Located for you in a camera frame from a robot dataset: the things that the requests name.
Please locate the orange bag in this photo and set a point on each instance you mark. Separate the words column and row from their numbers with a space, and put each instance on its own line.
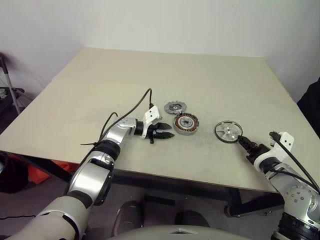
column 37, row 173

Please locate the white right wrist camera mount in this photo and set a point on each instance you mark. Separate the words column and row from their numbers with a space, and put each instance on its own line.
column 287, row 140

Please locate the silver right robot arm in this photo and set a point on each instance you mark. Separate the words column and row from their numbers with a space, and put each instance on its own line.
column 300, row 197

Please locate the black zip tie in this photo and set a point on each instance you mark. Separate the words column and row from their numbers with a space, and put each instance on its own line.
column 87, row 144

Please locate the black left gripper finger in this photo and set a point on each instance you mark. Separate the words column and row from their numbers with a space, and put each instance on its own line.
column 165, row 135
column 163, row 126

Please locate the black metal table frame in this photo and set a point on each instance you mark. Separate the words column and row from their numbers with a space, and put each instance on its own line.
column 175, row 186

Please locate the black rimmed silver spoked rotor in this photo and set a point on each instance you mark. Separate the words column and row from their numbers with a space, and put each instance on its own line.
column 226, row 131

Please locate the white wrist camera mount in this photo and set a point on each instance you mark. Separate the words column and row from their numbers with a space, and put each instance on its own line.
column 287, row 140
column 152, row 113

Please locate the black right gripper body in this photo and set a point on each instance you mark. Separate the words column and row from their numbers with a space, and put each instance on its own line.
column 257, row 150

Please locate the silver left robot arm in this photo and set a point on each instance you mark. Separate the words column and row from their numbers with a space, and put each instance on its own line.
column 85, row 180

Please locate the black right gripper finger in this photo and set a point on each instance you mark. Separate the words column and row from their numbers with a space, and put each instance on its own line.
column 246, row 141
column 243, row 145

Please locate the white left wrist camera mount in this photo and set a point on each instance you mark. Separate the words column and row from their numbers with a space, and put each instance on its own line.
column 152, row 113

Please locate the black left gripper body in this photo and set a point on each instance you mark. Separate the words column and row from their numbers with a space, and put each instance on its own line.
column 153, row 133

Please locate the black fabric object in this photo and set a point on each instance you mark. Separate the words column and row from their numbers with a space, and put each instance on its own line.
column 311, row 100

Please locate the silver stator housing copper windings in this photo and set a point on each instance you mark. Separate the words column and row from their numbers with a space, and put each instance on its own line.
column 186, row 122

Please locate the silver metal stand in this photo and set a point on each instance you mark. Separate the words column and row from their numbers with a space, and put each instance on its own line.
column 11, row 87

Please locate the gray round circuit board cover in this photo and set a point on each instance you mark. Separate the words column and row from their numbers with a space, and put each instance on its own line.
column 175, row 107

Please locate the dark rounded shape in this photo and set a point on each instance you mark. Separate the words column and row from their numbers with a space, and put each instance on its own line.
column 130, row 215

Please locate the black bag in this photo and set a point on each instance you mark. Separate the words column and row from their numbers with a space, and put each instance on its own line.
column 12, row 177

